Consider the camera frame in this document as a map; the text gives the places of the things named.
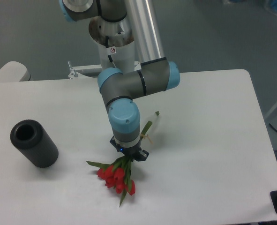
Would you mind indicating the white chair edge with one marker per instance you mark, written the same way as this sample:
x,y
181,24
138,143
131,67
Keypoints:
x,y
14,71

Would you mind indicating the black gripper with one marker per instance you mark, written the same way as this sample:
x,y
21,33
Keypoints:
x,y
134,152

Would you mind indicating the black ribbed cylinder vase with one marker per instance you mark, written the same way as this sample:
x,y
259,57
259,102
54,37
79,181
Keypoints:
x,y
31,139

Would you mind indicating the red tulip bouquet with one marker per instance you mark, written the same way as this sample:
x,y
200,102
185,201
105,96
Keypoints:
x,y
117,175

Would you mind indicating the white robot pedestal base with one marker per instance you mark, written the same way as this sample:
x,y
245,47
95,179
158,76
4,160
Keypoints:
x,y
116,48

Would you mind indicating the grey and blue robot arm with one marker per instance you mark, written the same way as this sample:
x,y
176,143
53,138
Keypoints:
x,y
119,89

